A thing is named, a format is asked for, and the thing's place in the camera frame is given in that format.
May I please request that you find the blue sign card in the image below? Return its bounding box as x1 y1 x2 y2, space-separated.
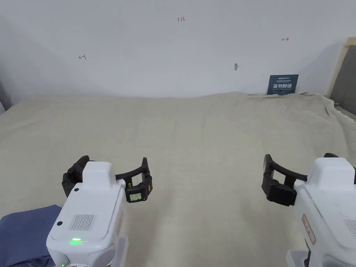
267 74 300 96

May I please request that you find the grey headboard with wooden frame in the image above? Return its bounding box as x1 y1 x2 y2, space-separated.
327 37 356 123

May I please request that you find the bed with beige sheet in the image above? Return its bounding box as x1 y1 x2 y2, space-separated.
0 91 356 267

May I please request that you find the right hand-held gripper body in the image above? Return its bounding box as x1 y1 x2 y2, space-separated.
286 157 356 267

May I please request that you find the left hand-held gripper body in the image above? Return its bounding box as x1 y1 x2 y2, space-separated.
46 161 130 267

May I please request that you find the dark blue garment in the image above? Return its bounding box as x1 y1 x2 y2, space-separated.
0 204 63 267

